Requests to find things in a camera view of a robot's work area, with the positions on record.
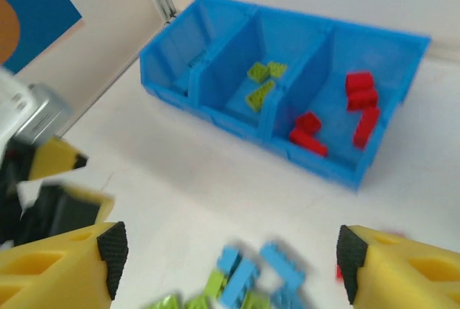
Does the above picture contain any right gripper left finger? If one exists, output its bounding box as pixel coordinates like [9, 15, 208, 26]
[0, 221, 129, 309]

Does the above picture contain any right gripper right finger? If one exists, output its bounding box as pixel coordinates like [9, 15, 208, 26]
[336, 224, 460, 309]

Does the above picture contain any green lego brick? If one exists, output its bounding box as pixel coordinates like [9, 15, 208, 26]
[143, 293, 183, 309]
[247, 63, 270, 82]
[203, 268, 229, 298]
[267, 61, 288, 78]
[183, 292, 213, 309]
[245, 79, 277, 111]

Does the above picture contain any blue lego brick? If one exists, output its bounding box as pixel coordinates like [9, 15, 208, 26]
[218, 260, 262, 306]
[271, 292, 306, 309]
[260, 242, 307, 294]
[187, 50, 209, 68]
[215, 246, 244, 274]

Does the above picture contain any blue panel with orange circle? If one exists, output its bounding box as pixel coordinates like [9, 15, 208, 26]
[0, 0, 84, 75]

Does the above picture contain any blue three-compartment plastic bin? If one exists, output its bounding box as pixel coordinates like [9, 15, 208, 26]
[139, 0, 432, 192]

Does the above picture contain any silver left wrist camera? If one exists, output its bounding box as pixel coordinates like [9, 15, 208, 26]
[14, 83, 71, 143]

